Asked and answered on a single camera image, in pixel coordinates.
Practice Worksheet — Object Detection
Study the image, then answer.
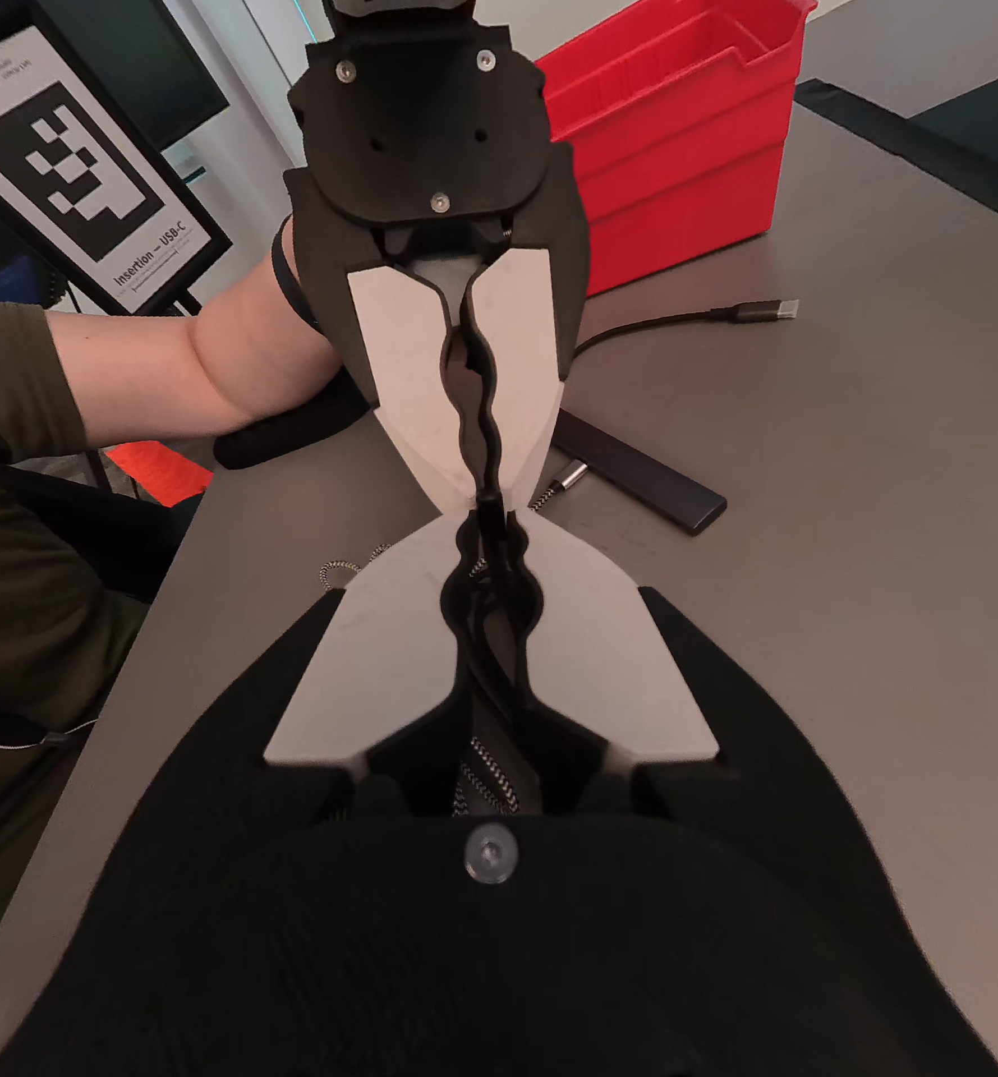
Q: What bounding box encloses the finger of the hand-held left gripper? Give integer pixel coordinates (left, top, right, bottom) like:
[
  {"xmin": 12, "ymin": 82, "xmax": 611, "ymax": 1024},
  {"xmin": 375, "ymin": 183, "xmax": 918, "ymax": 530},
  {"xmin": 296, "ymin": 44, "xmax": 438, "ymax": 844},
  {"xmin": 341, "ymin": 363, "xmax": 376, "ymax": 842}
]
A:
[
  {"xmin": 261, "ymin": 507, "xmax": 485, "ymax": 774},
  {"xmin": 505, "ymin": 507, "xmax": 721, "ymax": 767}
]

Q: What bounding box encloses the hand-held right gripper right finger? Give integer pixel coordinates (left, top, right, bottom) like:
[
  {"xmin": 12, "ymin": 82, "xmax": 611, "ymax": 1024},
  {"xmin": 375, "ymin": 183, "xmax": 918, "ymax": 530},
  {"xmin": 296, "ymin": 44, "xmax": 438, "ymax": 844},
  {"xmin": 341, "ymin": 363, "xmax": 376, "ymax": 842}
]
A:
[{"xmin": 461, "ymin": 246, "xmax": 564, "ymax": 510}]

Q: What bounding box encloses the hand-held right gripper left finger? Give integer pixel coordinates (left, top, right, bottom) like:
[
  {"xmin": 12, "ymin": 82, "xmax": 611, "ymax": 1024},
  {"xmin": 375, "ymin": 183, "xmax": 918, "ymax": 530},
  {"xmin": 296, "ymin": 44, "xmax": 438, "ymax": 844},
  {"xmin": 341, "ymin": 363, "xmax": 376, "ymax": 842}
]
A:
[{"xmin": 347, "ymin": 259, "xmax": 483, "ymax": 516}]

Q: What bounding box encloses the braided usb-c cable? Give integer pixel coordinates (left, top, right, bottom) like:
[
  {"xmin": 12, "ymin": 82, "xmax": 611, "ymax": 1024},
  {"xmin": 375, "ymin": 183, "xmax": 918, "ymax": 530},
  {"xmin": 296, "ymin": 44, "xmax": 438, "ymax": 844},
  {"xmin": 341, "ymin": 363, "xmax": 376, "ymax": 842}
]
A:
[{"xmin": 312, "ymin": 458, "xmax": 591, "ymax": 819}]

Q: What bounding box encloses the dark grey usb hub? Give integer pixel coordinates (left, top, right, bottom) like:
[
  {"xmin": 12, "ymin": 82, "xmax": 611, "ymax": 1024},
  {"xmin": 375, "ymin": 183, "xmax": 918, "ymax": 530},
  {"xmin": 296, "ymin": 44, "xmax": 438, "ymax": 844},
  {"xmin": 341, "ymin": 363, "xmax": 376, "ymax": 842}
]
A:
[{"xmin": 546, "ymin": 411, "xmax": 729, "ymax": 537}]

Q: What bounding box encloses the black usb-c hub cable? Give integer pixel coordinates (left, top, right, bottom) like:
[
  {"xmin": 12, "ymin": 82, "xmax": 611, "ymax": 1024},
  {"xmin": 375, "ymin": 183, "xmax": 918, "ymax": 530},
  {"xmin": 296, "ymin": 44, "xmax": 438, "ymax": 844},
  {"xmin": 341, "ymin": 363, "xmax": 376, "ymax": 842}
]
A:
[{"xmin": 570, "ymin": 298, "xmax": 801, "ymax": 365}]

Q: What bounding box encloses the person's left forearm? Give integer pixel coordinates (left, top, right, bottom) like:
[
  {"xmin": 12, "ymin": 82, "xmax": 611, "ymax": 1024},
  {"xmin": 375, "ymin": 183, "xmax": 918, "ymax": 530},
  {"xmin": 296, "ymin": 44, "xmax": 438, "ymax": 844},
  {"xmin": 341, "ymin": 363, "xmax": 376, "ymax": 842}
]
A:
[{"xmin": 44, "ymin": 214, "xmax": 350, "ymax": 466}]

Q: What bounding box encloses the large red plastic bin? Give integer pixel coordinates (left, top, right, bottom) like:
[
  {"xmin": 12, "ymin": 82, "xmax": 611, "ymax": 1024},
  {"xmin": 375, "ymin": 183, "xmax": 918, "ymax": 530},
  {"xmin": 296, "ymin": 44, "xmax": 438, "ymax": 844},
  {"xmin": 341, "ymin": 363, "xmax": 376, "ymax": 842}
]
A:
[{"xmin": 532, "ymin": 0, "xmax": 820, "ymax": 297}]

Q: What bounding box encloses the orange ridged item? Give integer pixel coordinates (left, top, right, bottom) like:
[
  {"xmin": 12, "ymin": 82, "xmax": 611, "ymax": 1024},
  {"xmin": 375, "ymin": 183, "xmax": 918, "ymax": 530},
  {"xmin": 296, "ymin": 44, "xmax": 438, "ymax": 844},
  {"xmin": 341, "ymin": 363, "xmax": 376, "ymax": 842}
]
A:
[{"xmin": 103, "ymin": 441, "xmax": 214, "ymax": 508}]

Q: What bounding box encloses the black monitor screen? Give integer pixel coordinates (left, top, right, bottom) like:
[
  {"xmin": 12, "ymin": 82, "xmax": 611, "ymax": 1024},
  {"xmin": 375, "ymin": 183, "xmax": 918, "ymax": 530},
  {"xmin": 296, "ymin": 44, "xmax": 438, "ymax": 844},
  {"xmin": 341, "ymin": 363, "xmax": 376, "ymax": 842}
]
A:
[{"xmin": 40, "ymin": 0, "xmax": 231, "ymax": 157}]

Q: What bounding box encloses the fiducial tag sign board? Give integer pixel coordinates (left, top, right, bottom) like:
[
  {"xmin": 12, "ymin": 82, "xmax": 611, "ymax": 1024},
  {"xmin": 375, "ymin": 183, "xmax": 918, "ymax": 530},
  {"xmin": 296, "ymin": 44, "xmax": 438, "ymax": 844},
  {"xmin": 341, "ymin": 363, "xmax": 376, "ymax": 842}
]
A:
[{"xmin": 0, "ymin": 0, "xmax": 234, "ymax": 319}]

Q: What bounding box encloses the black wrist strap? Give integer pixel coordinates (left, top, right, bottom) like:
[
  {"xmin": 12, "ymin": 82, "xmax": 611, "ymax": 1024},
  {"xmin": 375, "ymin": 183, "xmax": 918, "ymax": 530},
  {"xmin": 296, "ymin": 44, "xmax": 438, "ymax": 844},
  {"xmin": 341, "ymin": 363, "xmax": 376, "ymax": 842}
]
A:
[{"xmin": 270, "ymin": 214, "xmax": 325, "ymax": 338}]

